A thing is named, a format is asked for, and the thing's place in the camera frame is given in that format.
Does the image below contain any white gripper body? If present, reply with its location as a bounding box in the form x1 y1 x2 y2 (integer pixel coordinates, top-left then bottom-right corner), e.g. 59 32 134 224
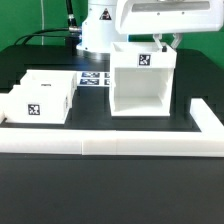
115 0 224 35

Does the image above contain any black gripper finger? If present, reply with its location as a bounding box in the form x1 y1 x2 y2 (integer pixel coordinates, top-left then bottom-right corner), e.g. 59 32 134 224
171 33 183 49
153 34 167 52

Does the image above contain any white drawer cabinet housing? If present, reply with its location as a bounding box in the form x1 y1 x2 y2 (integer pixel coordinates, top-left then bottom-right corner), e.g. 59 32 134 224
109 42 177 117

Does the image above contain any white front drawer box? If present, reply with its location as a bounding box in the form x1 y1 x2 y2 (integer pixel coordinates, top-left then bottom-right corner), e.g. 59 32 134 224
4 85 70 124

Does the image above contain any white drawer box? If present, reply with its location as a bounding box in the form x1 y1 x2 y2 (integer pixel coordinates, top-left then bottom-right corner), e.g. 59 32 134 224
4 85 70 124
20 69 77 96

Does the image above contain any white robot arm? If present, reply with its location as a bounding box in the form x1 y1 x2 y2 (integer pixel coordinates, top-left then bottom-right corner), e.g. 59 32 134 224
79 0 224 53

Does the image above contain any white fiducial marker sheet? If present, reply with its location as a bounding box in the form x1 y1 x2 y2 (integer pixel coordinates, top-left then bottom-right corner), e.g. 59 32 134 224
77 71 110 87

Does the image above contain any white U-shaped border fence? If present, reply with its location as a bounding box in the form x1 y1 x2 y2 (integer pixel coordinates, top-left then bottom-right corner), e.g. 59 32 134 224
0 93 224 157

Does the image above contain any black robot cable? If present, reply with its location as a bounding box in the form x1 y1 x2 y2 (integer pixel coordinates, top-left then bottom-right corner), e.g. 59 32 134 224
13 0 83 46

